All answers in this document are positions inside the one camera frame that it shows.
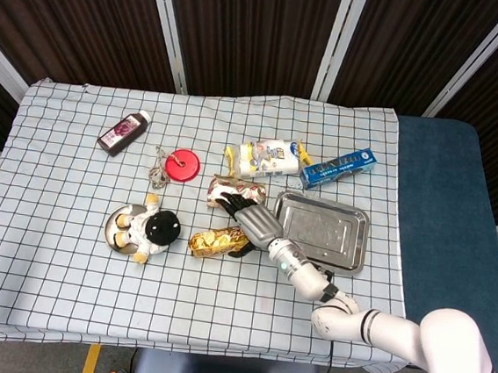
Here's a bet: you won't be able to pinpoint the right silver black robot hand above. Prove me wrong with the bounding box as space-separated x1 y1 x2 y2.
213 190 287 263

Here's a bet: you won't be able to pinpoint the gold foil snack bag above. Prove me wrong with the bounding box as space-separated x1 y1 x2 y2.
186 221 253 263

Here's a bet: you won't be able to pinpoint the cow plush toy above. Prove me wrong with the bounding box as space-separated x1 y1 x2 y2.
109 189 186 269

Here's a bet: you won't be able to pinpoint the gold snack pack red print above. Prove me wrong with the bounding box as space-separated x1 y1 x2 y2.
205 172 269 215

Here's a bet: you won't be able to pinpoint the white yellow snack package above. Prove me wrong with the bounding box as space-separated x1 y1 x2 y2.
221 133 315 185

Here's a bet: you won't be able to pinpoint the rectangular steel tray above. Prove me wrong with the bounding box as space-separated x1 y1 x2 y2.
267 188 372 279

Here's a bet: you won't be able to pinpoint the red round disc lid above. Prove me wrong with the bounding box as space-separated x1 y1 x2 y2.
163 146 203 186

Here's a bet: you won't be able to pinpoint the blue cookie box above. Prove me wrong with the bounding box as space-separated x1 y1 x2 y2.
298 140 378 197

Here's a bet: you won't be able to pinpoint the white black checkered tablecloth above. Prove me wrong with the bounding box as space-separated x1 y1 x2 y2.
0 68 437 373

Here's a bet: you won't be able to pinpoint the round steel plate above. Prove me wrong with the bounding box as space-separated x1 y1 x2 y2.
103 201 164 258

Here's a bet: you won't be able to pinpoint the dark purple juice bottle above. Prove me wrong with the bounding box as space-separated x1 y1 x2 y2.
95 107 153 161

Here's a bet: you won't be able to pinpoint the brown folding screen white frames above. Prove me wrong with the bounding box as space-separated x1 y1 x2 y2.
0 0 498 229

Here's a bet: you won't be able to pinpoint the tangled twine string bundle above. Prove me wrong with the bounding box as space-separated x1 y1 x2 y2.
146 145 184 192

